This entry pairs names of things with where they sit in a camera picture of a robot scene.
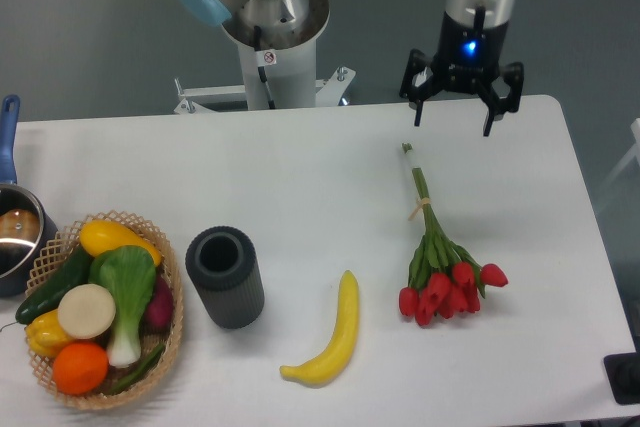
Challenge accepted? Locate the orange fruit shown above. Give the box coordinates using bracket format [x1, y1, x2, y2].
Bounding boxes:
[53, 341, 109, 395]

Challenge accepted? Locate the woven wicker basket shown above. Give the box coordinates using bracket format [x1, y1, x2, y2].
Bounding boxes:
[25, 210, 183, 410]

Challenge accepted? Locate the blue handled saucepan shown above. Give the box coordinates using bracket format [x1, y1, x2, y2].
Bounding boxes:
[1, 94, 57, 298]

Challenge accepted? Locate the dark grey ribbed vase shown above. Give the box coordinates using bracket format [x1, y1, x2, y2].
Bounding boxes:
[185, 226, 265, 329]

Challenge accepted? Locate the dark green cucumber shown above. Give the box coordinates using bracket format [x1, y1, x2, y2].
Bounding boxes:
[15, 245, 93, 325]

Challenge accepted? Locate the green bean pod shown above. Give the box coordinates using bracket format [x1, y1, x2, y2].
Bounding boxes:
[106, 344, 166, 396]

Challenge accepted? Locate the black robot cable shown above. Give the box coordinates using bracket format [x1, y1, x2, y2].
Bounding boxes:
[252, 25, 277, 111]

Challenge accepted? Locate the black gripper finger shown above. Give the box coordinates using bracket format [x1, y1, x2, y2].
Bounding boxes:
[399, 48, 443, 127]
[477, 62, 524, 137]

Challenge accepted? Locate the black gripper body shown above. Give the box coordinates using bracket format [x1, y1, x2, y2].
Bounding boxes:
[430, 14, 509, 94]

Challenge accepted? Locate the yellow bell pepper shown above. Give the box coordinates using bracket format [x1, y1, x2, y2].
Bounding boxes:
[25, 309, 75, 358]

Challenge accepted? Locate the red tulip bouquet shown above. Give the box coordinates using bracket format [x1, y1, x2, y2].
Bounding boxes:
[398, 143, 509, 327]

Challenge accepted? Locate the white round slice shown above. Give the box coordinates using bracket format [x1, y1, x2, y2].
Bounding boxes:
[57, 284, 116, 340]

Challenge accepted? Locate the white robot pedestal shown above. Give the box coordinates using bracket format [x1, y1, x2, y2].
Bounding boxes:
[174, 0, 356, 114]

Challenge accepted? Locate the black device at edge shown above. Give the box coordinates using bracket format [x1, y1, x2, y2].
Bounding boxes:
[603, 352, 639, 405]

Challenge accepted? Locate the green bok choy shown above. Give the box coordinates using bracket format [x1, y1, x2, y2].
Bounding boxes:
[89, 245, 156, 368]

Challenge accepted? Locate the purple sweet potato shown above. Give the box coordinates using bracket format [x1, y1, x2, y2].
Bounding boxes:
[144, 276, 174, 331]

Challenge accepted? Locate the yellow banana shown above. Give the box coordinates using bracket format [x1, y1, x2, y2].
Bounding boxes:
[279, 270, 360, 388]

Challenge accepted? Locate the yellow squash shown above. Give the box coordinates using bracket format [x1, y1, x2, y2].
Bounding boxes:
[79, 220, 163, 267]

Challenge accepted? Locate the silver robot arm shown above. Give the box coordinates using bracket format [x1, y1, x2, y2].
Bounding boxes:
[179, 0, 524, 125]

